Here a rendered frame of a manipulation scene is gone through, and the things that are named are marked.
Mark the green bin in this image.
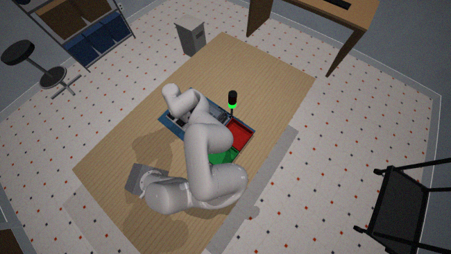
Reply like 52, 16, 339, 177
208, 146, 239, 164

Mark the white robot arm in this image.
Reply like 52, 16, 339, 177
139, 83, 248, 215

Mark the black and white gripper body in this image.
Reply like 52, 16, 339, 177
179, 112, 191, 123

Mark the red open-top bin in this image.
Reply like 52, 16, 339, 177
226, 118, 254, 152

